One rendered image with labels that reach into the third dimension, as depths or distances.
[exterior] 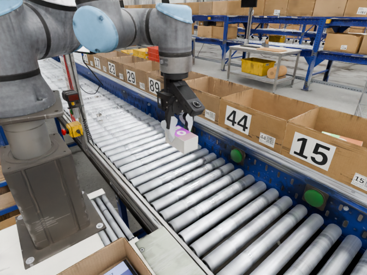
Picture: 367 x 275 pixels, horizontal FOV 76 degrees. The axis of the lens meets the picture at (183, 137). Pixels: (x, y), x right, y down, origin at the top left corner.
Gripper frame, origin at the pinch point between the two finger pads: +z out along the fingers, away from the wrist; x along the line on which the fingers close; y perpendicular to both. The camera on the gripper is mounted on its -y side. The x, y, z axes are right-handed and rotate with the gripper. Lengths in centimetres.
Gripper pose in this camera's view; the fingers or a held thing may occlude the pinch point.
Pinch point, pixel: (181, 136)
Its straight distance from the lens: 74.5
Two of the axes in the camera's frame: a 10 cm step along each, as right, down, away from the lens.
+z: 0.0, 8.8, 4.7
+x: -7.8, 3.0, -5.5
